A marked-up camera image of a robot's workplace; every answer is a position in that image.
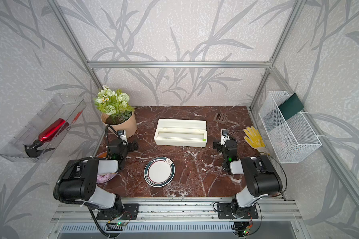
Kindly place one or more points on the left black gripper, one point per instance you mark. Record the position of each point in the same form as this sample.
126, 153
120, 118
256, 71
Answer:
130, 148

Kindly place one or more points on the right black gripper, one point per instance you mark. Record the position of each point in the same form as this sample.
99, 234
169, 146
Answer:
217, 145

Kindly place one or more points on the cream plastic wrap dispenser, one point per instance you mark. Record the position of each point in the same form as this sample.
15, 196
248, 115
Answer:
175, 132

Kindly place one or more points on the white plate green rim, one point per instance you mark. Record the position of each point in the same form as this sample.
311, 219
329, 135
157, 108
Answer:
159, 172

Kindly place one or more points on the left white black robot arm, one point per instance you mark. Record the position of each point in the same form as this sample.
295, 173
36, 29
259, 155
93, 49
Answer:
77, 184

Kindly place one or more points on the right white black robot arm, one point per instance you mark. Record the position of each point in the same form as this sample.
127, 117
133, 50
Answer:
262, 180

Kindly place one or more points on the purple plate of toy food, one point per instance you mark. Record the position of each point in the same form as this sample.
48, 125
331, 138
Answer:
107, 177

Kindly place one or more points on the yellow rubber glove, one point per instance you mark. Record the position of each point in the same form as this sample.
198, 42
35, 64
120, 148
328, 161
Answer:
254, 139

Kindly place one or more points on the brown slotted spatula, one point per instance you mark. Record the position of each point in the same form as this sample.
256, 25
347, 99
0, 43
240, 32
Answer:
223, 118

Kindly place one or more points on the artificial flowers in beige pot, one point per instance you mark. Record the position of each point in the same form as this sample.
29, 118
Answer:
115, 109

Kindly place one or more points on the dark green card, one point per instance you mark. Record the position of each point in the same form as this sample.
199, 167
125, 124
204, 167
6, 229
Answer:
291, 107

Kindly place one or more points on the red spray bottle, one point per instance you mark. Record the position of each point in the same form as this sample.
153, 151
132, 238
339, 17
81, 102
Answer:
46, 136

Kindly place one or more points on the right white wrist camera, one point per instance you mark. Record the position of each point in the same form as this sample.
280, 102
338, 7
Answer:
224, 136

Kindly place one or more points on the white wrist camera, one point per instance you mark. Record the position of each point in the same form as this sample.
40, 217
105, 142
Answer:
224, 136
121, 134

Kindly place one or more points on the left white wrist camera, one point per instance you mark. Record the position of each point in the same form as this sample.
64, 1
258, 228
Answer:
121, 134

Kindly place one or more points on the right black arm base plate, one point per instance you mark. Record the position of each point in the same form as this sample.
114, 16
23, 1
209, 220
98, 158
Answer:
229, 211

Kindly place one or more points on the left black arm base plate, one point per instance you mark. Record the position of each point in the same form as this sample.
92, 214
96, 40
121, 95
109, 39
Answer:
124, 212

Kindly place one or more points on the white wire mesh basket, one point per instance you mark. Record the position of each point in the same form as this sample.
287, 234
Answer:
293, 140

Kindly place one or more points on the clear plastic wall bin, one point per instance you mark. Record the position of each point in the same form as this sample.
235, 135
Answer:
68, 108

